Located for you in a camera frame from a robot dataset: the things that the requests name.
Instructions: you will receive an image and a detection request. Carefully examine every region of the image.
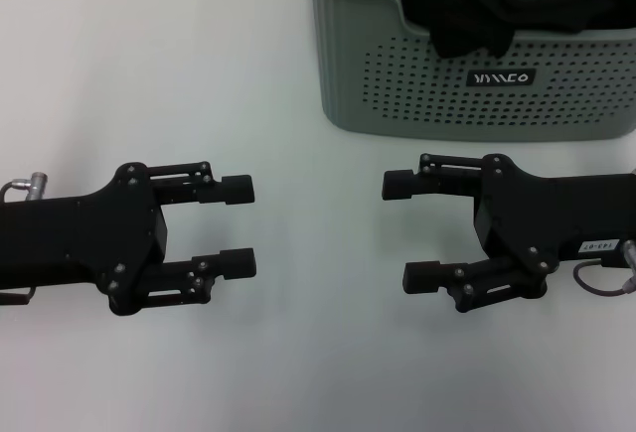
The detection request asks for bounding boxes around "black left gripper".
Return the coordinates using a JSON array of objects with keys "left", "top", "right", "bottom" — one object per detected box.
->
[{"left": 0, "top": 160, "right": 258, "bottom": 318}]

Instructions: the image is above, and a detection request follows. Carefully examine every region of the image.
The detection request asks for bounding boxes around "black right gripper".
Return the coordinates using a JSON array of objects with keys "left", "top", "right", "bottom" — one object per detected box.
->
[{"left": 381, "top": 152, "right": 636, "bottom": 314}]

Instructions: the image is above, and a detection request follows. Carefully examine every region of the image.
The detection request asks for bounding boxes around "grey-green perforated storage box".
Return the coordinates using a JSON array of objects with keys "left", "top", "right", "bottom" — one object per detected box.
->
[{"left": 297, "top": 0, "right": 636, "bottom": 143}]

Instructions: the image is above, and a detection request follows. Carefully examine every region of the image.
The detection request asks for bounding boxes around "black cloth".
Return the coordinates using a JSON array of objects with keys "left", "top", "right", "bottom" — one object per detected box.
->
[{"left": 310, "top": 0, "right": 636, "bottom": 60}]

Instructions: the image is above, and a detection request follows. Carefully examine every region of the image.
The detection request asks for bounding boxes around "right gripper cable silver connector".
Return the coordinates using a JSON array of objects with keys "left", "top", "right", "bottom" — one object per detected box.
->
[{"left": 573, "top": 239, "right": 636, "bottom": 298}]

